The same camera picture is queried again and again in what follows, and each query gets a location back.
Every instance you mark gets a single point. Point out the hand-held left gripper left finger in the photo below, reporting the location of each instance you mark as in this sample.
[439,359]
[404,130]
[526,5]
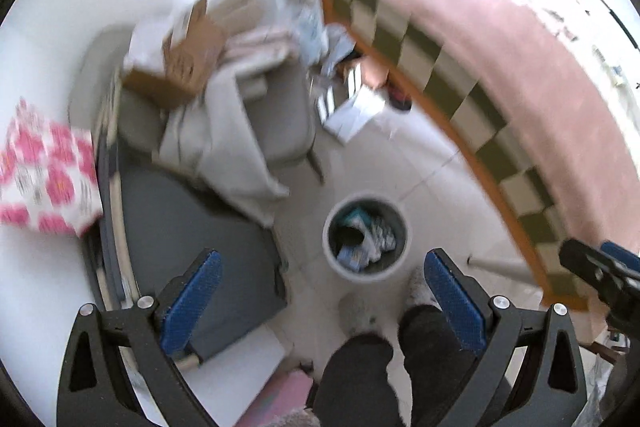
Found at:
[192,302]

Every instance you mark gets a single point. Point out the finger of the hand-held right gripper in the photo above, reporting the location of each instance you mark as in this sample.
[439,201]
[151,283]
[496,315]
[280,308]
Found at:
[590,264]
[622,254]

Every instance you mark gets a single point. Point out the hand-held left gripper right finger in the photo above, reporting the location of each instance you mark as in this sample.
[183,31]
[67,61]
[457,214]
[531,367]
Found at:
[452,302]

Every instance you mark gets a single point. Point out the grey round trash bin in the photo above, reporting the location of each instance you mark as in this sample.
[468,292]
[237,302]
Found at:
[396,227]

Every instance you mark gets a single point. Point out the person's right white sock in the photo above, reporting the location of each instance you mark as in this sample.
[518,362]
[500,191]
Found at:
[420,287]

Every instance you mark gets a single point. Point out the person's white sock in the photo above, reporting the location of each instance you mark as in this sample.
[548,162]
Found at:
[357,312]
[420,287]

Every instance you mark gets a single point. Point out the orange wooden table edge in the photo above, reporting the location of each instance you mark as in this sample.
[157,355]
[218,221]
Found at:
[531,257]

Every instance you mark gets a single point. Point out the dark grey seat cushion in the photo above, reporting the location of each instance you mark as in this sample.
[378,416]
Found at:
[200,217]

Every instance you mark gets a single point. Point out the person's left white sock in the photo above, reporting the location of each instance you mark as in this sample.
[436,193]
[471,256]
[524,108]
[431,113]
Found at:
[357,312]

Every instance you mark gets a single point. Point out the crumpled blue white wrappers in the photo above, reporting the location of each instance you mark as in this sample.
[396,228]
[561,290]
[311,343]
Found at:
[372,232]

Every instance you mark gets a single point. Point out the person's left leg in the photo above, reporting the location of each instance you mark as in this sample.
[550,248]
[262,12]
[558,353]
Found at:
[355,382]

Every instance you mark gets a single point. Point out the pink rug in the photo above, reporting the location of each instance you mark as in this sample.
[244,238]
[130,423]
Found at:
[280,402]

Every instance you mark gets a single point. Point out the beige cloth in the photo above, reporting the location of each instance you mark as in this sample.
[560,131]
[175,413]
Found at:
[225,132]

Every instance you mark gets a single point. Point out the pink floral box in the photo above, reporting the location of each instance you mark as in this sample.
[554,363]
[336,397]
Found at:
[50,177]

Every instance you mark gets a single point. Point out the grey chair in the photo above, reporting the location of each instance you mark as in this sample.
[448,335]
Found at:
[285,122]

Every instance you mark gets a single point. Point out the black red shoe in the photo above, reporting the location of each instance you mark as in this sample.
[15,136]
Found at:
[400,102]

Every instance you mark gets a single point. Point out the checkered cloth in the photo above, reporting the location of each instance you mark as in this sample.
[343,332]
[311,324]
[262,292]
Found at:
[450,92]

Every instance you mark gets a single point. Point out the white paper sheet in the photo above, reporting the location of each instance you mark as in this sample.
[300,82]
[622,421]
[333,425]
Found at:
[352,117]

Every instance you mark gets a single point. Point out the brown cardboard box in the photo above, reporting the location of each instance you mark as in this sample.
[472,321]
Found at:
[185,62]

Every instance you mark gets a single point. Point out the pink cloth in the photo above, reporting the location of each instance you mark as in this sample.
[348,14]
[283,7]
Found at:
[525,32]

